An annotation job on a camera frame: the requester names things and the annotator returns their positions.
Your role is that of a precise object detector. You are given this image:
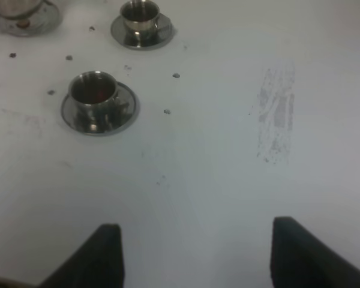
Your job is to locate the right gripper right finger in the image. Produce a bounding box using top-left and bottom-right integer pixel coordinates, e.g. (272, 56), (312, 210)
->
(270, 217), (360, 288)

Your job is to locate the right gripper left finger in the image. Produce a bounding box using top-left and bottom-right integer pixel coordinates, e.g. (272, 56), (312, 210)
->
(39, 224), (125, 287)

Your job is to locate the stainless steel teapot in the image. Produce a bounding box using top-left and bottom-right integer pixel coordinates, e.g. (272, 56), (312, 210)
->
(0, 0), (46, 20)

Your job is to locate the teapot steel saucer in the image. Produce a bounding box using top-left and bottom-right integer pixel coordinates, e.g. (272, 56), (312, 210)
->
(0, 1), (62, 37)

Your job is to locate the near steel teacup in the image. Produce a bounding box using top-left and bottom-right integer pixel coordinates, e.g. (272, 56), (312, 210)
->
(67, 71), (119, 112)

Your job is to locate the steel teacup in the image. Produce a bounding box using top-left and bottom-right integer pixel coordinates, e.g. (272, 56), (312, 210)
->
(119, 0), (160, 37)
(67, 71), (119, 112)

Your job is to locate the near steel saucer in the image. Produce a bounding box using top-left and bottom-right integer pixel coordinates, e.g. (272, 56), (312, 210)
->
(61, 83), (140, 136)

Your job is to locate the far steel teacup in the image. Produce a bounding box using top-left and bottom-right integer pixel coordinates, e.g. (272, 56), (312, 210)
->
(119, 0), (160, 37)

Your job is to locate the far steel saucer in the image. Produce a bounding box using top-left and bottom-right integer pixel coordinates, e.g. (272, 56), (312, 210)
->
(110, 13), (175, 50)

